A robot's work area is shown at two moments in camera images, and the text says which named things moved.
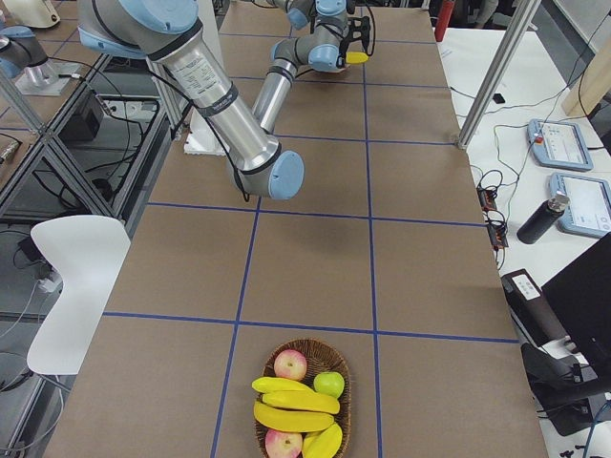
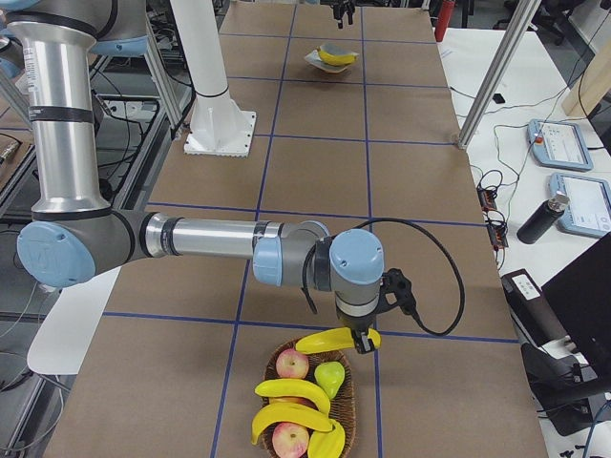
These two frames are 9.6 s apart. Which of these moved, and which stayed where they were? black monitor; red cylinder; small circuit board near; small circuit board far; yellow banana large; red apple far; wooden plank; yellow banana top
Moved: yellow banana large; yellow banana top
Stayed: red cylinder; black monitor; small circuit board near; red apple far; wooden plank; small circuit board far
